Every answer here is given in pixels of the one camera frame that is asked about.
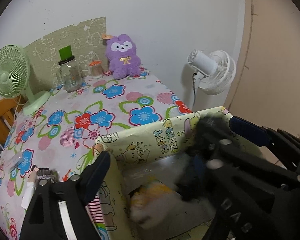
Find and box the green cartoon print wall board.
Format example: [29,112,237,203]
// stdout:
[24,17,107,93]

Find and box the yellow white soft cloth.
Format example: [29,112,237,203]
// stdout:
[129,177,185,223]

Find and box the small pink card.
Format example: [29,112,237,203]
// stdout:
[27,164,40,178]

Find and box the clear plastic packet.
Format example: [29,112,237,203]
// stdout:
[5,152,25,170]

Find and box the beige door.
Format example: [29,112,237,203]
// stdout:
[225,0,300,140]

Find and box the floral tablecloth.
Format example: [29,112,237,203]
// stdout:
[0,66,193,240]

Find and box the purple plush bunny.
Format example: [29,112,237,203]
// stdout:
[105,34,142,80]

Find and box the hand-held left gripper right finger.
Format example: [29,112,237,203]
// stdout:
[179,152,300,240]

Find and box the small jar with orange lid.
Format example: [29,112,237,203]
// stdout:
[89,59,104,78]

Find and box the white fan cable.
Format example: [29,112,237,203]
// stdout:
[14,97,24,120]

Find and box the green desk fan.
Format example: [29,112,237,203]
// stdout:
[0,45,50,116]

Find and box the glass jar with green lid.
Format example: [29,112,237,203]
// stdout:
[55,45,83,93]

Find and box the white standing fan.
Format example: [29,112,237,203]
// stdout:
[186,49,237,108]

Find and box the white paper packet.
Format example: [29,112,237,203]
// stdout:
[21,180,37,208]

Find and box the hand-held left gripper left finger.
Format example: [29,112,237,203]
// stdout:
[19,151,112,240]

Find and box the wooden chair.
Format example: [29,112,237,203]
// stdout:
[0,97,24,150]

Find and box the yellow cartoon print storage box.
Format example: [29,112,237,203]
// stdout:
[86,106,263,240]

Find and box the black fan cable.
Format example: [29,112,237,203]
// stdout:
[191,72,198,108]

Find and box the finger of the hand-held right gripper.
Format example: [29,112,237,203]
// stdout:
[195,116,300,192]
[229,116,300,178]

